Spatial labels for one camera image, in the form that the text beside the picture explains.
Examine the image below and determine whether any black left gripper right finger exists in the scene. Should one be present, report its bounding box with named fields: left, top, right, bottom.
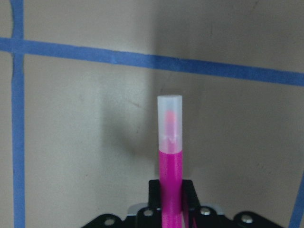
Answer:
left=182, top=180, right=199, bottom=211

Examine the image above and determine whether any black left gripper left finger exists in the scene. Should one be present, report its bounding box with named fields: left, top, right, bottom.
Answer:
left=148, top=180, right=162, bottom=211

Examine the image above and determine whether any pink marker pen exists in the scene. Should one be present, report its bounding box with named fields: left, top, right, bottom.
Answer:
left=157, top=95, right=182, bottom=228

